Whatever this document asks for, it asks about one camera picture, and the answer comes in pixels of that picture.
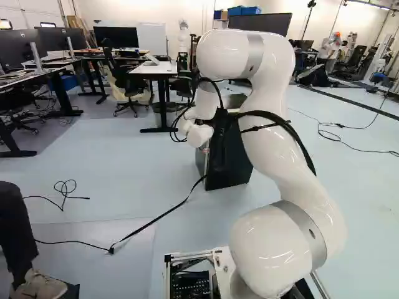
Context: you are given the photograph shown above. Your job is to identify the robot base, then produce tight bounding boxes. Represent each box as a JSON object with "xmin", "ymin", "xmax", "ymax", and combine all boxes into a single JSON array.
[{"xmin": 161, "ymin": 245, "xmax": 331, "ymax": 299}]

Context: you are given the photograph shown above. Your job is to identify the black mini fridge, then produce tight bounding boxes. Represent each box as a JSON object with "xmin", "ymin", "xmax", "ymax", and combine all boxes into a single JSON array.
[{"xmin": 195, "ymin": 93, "xmax": 254, "ymax": 192}]

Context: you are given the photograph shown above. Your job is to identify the white top desk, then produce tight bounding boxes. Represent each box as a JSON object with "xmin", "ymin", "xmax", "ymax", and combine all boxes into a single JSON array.
[{"xmin": 128, "ymin": 60, "xmax": 188, "ymax": 134}]

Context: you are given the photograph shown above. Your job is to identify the black office chair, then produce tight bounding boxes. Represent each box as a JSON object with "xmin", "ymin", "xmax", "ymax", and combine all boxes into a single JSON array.
[{"xmin": 100, "ymin": 37, "xmax": 151, "ymax": 118}]

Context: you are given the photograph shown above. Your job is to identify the black desk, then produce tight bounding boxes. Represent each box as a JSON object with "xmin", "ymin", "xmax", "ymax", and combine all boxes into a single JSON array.
[{"xmin": 0, "ymin": 66, "xmax": 84, "ymax": 158}]

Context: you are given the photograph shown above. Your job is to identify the person's legs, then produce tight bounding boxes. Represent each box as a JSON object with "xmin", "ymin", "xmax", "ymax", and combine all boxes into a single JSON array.
[{"xmin": 0, "ymin": 181, "xmax": 69, "ymax": 299}]

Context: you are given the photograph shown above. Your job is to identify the looped black floor cable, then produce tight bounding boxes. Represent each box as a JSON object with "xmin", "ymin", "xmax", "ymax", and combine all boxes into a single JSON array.
[{"xmin": 22, "ymin": 179, "xmax": 91, "ymax": 212}]

